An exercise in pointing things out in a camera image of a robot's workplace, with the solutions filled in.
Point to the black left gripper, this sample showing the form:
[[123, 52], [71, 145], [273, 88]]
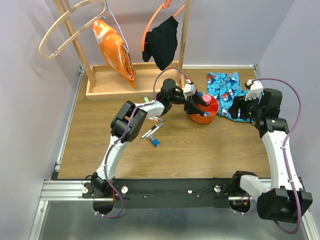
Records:
[[190, 107]]

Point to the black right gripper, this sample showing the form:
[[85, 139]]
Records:
[[239, 101]]

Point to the pink cap marker tube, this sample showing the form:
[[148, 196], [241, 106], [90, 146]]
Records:
[[207, 99]]

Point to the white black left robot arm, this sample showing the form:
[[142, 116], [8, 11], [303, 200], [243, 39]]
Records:
[[128, 122]]

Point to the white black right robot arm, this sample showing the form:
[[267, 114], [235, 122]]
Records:
[[285, 200]]

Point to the orange round divided organizer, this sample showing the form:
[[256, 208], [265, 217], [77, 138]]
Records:
[[212, 108]]

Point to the blue shark print cloth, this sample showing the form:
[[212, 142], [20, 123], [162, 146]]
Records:
[[224, 87]]

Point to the grey cap white marker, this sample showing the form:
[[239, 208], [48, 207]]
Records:
[[155, 119]]

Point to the black cap whiteboard marker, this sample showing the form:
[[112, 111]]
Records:
[[149, 131]]

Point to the mint green highlighter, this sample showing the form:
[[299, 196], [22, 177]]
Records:
[[146, 100]]

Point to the grey glue stick blue cap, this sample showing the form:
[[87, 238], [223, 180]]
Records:
[[154, 140]]

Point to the black hanging garment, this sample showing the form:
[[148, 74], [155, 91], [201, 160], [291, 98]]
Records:
[[161, 43]]

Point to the wooden rack base tray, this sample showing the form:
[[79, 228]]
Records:
[[109, 84]]

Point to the orange white folded cloth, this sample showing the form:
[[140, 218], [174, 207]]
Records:
[[114, 51]]

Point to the wooden clothes rack posts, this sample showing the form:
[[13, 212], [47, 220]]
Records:
[[174, 65]]

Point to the wooden clothes hanger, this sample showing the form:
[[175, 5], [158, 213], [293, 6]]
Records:
[[65, 18]]

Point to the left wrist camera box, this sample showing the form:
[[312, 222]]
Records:
[[189, 90]]

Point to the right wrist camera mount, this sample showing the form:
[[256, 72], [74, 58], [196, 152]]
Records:
[[255, 88]]

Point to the blue wire hanger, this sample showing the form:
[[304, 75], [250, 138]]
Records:
[[119, 27]]

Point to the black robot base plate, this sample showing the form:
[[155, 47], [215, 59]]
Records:
[[166, 193]]

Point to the aluminium frame rail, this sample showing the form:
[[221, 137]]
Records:
[[55, 189]]

